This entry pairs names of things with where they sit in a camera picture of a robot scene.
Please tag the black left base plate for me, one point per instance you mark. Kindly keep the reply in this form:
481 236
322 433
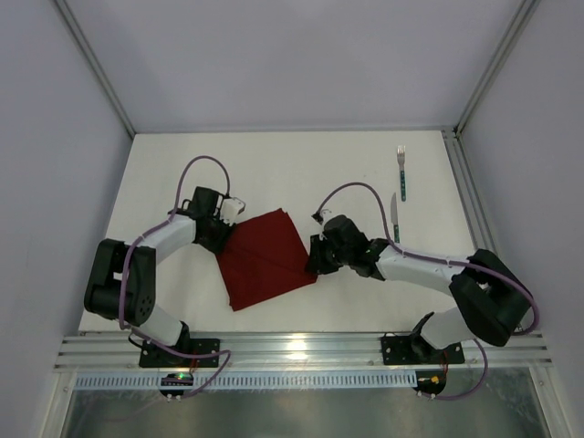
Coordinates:
203 354

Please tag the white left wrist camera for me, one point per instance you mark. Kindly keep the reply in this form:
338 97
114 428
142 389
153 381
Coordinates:
230 209

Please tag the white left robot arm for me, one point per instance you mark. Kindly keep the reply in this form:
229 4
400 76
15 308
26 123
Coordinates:
122 281

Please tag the aluminium right side rail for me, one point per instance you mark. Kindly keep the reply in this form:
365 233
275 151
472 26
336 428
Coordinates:
479 219

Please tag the dark red cloth napkin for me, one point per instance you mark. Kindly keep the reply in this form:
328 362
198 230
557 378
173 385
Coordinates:
264 258

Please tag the aluminium rail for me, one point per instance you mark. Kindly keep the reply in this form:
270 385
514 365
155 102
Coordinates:
479 219
284 351

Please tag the knife with teal handle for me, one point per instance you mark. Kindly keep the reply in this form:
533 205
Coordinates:
395 219

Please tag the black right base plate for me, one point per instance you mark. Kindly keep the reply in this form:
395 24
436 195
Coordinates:
397 349

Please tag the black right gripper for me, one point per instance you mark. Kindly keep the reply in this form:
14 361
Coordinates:
317 255

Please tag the fork with teal handle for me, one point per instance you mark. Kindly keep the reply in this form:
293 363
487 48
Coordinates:
400 153

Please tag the corner frame post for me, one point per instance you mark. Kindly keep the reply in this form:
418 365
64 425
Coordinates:
85 49
496 62

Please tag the aluminium front rail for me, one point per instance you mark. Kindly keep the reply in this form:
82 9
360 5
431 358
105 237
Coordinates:
284 351

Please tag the slotted cable duct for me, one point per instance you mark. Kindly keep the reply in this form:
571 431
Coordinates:
246 380

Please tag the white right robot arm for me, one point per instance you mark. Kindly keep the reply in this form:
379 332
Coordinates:
439 329

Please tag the left corner frame post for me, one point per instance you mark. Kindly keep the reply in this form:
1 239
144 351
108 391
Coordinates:
85 49

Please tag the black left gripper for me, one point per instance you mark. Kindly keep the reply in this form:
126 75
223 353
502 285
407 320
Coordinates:
219 239

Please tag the right corner frame post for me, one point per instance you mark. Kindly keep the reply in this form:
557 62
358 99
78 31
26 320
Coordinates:
496 62

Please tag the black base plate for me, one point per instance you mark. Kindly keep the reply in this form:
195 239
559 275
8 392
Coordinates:
397 349
203 354

